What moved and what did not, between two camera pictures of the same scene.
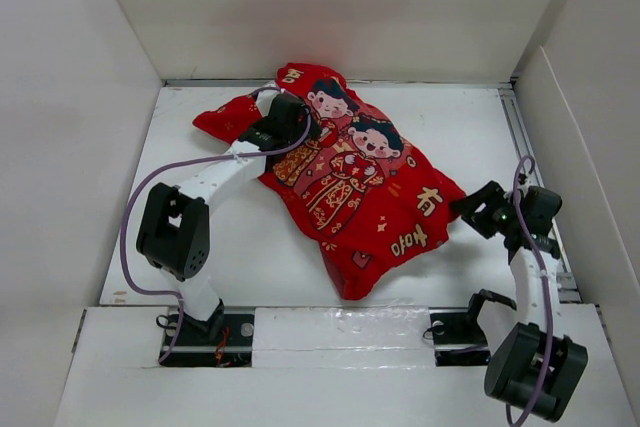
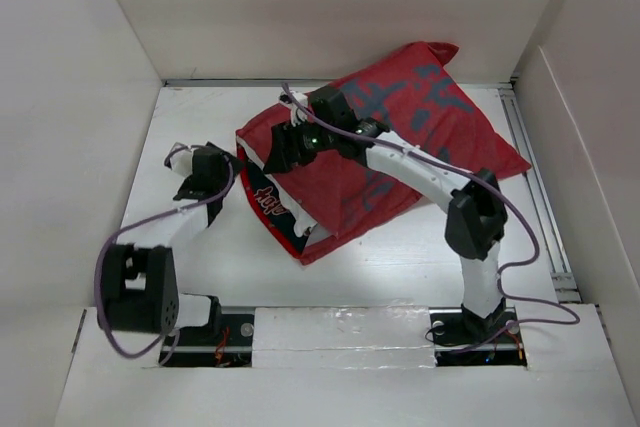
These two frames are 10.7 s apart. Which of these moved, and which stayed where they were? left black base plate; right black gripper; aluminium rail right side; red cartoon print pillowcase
Moved: right black gripper; red cartoon print pillowcase
Stayed: aluminium rail right side; left black base plate
